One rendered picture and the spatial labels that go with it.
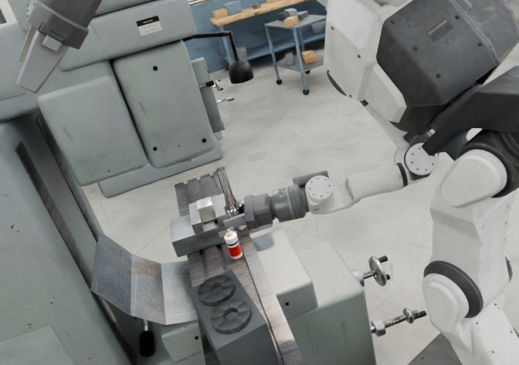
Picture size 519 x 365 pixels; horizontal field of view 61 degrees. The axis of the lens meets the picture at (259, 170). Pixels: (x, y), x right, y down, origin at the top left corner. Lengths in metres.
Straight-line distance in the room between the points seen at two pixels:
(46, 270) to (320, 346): 0.94
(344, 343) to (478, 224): 0.88
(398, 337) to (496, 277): 1.29
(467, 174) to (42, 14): 0.70
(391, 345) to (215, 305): 1.39
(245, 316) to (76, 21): 0.69
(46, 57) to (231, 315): 0.70
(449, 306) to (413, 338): 1.27
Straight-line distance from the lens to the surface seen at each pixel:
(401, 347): 2.32
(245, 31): 7.96
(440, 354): 1.54
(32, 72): 0.52
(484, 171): 0.85
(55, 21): 0.51
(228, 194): 1.14
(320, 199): 1.10
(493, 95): 0.81
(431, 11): 0.88
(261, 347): 1.03
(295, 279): 1.47
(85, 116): 1.17
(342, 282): 1.61
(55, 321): 1.34
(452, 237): 1.04
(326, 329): 1.63
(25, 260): 1.23
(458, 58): 0.86
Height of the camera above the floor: 1.79
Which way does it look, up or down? 27 degrees down
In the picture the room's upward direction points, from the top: 15 degrees counter-clockwise
